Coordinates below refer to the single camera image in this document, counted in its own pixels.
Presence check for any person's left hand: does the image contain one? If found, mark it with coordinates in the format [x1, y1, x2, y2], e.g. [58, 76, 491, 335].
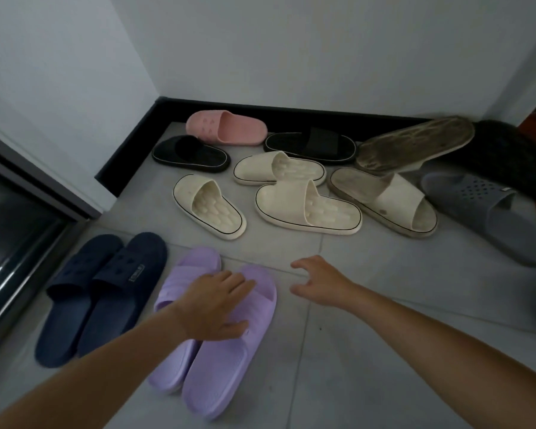
[174, 271, 256, 343]

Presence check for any person's right hand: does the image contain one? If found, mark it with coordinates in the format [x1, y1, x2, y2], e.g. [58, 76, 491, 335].
[290, 255, 358, 308]

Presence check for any purple slipper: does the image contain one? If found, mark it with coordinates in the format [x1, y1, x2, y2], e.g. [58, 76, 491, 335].
[182, 265, 278, 421]
[148, 246, 222, 395]

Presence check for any navy blue slipper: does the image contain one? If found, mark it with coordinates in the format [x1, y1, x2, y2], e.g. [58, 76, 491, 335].
[77, 232, 169, 358]
[35, 234, 125, 369]

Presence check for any cream slipper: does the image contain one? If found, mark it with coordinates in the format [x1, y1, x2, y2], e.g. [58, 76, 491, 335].
[254, 178, 363, 237]
[233, 150, 328, 187]
[355, 116, 476, 174]
[173, 174, 247, 241]
[326, 167, 440, 240]

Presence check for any black slipper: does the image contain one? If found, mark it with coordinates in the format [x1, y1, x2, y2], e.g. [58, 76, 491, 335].
[446, 119, 536, 204]
[263, 128, 357, 166]
[151, 135, 231, 174]

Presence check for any pink slipper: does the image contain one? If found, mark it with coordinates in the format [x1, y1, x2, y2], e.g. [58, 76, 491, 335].
[186, 110, 269, 147]

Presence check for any grey perforated slipper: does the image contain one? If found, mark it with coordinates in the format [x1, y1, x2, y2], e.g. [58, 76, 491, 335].
[419, 172, 536, 268]

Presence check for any person's right forearm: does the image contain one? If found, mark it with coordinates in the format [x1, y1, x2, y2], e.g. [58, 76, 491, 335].
[346, 281, 536, 429]

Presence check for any person's left forearm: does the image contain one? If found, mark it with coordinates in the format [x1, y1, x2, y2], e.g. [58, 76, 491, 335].
[0, 303, 193, 429]

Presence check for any black baseboard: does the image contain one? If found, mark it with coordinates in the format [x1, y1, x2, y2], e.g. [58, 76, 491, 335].
[94, 97, 434, 186]

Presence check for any metal sliding door frame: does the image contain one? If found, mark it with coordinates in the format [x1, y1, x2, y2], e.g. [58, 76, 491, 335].
[0, 120, 104, 367]

